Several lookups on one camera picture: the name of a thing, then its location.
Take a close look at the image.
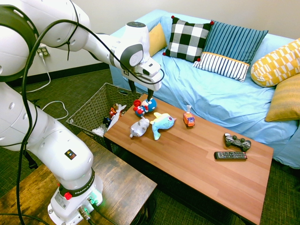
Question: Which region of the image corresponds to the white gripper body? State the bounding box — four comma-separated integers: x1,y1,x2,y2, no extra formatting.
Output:
127,61,163,91

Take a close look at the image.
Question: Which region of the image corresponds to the grey wicker basket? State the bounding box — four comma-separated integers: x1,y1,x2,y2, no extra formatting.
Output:
66,82,143,150

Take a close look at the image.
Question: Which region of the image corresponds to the blue red round plush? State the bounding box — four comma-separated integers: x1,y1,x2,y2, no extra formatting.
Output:
133,97,157,118

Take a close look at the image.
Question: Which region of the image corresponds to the blue narwhal plush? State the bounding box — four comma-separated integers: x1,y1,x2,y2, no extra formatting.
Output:
150,112,177,141

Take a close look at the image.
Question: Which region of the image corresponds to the plain mustard pillow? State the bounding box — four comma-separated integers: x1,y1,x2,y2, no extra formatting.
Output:
149,22,167,57

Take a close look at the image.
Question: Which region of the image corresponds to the grey white animal plush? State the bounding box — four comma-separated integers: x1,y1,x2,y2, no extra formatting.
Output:
129,118,150,138

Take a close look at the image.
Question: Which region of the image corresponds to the black white checkered pillow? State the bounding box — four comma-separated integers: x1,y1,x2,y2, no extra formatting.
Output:
163,15,215,63

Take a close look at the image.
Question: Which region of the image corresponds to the white unicorn plush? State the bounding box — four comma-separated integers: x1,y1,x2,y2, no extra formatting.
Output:
91,126,105,138

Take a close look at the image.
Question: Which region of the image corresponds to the sofa with blue cover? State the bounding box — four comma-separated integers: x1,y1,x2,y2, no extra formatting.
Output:
109,9,300,169

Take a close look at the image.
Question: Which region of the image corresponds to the wooden coffee table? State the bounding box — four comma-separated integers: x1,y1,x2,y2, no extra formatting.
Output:
104,93,274,225

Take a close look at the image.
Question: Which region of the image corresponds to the blue striped pillow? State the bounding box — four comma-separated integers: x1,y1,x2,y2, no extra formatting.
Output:
192,20,269,83

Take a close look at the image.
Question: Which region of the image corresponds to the rustic wooden robot stand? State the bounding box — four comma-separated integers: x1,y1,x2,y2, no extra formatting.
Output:
0,131,158,225

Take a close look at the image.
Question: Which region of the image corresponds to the black game controller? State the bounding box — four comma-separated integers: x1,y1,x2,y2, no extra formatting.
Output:
224,133,252,152

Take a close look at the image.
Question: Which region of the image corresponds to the black remote control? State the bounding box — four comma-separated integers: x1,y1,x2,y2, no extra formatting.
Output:
214,151,248,161

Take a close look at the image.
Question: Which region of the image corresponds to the yellow white patterned pillow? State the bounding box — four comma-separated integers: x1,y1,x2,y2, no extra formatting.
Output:
250,38,300,88

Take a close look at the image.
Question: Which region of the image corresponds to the mustard ribbed pillow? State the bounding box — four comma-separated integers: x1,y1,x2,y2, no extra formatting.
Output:
264,74,300,122

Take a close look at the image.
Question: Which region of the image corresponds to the white power cable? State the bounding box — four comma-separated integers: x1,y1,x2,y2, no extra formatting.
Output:
20,52,69,120

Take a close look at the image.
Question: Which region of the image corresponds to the white wall outlet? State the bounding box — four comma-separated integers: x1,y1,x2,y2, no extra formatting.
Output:
36,46,50,57

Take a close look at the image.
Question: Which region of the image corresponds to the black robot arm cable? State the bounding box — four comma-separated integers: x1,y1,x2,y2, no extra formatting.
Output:
16,0,165,225

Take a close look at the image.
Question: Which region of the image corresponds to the black base connector cable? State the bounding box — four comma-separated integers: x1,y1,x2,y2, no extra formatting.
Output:
78,201,118,225

